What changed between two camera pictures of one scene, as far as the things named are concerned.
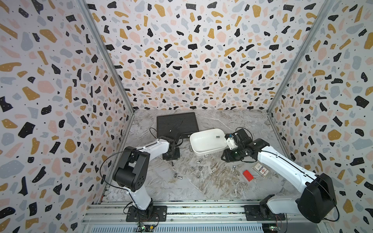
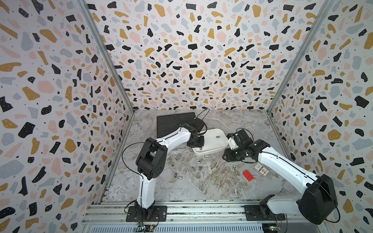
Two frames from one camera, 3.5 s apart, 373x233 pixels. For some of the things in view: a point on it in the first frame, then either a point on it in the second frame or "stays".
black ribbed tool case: x=184 y=124 stays
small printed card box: x=261 y=169 stays
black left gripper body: x=176 y=155 -> x=198 y=143
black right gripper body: x=233 y=155 stays
